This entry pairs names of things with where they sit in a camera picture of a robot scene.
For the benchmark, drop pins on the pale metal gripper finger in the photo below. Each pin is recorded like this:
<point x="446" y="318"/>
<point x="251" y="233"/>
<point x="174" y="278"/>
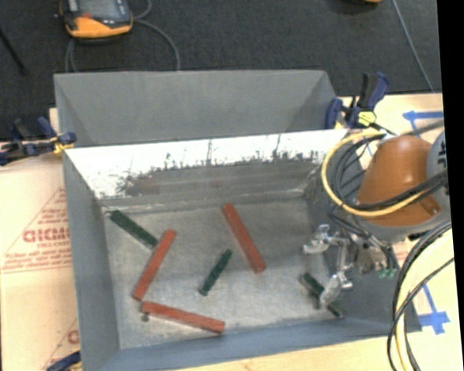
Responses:
<point x="335" y="285"/>
<point x="319" y="243"/>

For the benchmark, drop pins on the dark green flat block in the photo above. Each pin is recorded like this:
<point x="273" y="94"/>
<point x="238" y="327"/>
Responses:
<point x="311" y="283"/>
<point x="215" y="272"/>
<point x="134" y="228"/>

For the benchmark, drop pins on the red-brown flat block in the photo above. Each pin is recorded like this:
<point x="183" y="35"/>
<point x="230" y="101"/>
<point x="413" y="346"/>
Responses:
<point x="243" y="238"/>
<point x="154" y="264"/>
<point x="181" y="316"/>

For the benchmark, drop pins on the grey metal bin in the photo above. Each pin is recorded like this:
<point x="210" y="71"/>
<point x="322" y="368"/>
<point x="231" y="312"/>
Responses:
<point x="195" y="112"/>

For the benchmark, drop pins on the brown cardboard board red print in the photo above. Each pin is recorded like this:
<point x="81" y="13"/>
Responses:
<point x="34" y="305"/>

